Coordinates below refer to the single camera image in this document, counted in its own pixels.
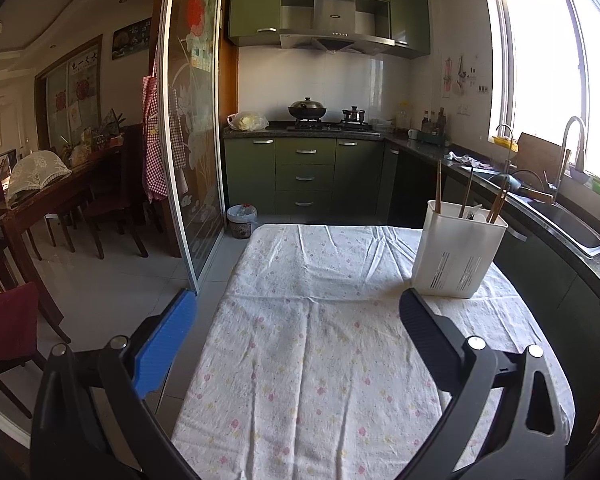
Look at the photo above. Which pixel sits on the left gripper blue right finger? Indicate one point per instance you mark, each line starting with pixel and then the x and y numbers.
pixel 464 368

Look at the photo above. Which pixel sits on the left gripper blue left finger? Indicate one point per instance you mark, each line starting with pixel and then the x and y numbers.
pixel 131 367

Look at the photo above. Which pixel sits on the steel kitchen sink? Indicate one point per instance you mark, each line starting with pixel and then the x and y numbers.
pixel 579 233

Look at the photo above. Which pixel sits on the white plastic utensil holder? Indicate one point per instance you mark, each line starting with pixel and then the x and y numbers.
pixel 456 250

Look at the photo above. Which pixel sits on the red dining chair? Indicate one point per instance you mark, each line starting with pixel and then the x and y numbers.
pixel 19 335

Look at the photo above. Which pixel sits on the chopstick in holder right one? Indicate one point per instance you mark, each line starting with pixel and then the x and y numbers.
pixel 497 202

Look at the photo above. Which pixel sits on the floral white tablecloth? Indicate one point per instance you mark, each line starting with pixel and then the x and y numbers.
pixel 307 371

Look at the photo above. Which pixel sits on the chopstick in holder left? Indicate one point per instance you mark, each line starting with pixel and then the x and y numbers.
pixel 438 187

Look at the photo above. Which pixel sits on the chopstick in holder right two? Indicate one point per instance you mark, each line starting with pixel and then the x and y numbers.
pixel 501 204

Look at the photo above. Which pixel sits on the chopstick in holder middle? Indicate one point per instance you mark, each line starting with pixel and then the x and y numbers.
pixel 466 194

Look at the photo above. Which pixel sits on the small trash bin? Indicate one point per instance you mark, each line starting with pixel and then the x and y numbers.
pixel 241 219

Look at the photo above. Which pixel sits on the black pan in sink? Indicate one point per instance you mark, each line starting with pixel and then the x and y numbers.
pixel 516 187

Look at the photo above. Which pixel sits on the wooden dining table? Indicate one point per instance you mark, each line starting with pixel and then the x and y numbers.
pixel 110 182

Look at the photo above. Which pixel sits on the dish cloth on counter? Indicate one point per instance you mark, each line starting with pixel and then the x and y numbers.
pixel 467 160

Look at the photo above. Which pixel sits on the wooden cutting board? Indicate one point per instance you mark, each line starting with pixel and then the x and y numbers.
pixel 543 157

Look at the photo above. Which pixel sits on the tall steel faucet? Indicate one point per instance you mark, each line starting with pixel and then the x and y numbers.
pixel 565 156

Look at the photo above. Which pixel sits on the bottles condiment group tray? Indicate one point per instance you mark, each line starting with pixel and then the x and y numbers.
pixel 433 128

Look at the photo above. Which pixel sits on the green lower cabinets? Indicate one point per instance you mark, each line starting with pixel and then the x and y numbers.
pixel 315 179

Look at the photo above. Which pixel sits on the white plastic bag on counter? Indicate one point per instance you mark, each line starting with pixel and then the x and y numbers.
pixel 247 121

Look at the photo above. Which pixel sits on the steel pot on stove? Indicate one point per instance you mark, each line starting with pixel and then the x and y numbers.
pixel 353 115

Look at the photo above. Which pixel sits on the glass sliding door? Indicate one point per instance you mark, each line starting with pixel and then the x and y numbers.
pixel 188 96

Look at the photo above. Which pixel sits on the gas stove top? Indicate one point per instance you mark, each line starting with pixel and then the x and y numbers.
pixel 318 125

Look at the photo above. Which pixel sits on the black wok on stove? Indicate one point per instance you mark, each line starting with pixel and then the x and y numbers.
pixel 307 109

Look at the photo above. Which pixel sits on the steel range hood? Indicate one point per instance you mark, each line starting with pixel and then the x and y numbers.
pixel 359 26

